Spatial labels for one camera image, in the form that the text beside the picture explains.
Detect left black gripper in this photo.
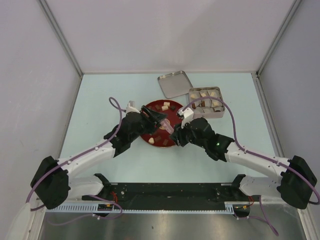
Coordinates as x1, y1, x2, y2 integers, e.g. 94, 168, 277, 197
128, 105, 167, 142

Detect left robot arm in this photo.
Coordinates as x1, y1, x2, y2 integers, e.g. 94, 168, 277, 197
30, 105, 167, 210

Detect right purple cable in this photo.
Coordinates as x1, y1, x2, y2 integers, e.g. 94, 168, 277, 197
183, 96, 320, 236

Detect red round plate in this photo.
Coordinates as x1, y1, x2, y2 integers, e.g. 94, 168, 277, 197
141, 99, 183, 148

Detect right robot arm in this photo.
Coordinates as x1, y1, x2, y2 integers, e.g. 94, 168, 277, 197
170, 117, 318, 210

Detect pink cat paw tongs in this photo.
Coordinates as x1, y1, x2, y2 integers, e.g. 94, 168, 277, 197
160, 118, 174, 134

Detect metal tin lid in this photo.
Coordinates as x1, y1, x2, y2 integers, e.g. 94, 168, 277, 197
157, 70, 193, 99

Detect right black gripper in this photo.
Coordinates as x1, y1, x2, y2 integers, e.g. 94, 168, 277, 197
168, 118, 207, 149

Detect white heart chocolate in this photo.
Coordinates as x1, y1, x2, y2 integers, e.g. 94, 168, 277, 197
148, 137, 155, 145

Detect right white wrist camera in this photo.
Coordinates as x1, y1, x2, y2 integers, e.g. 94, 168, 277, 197
177, 107, 194, 129

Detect white rectangular chocolate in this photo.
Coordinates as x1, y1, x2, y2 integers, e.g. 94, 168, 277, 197
161, 105, 169, 111

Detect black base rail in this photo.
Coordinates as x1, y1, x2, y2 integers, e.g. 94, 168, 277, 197
97, 183, 259, 212

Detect metal tin box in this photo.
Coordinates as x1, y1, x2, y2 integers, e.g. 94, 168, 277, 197
188, 86, 225, 119

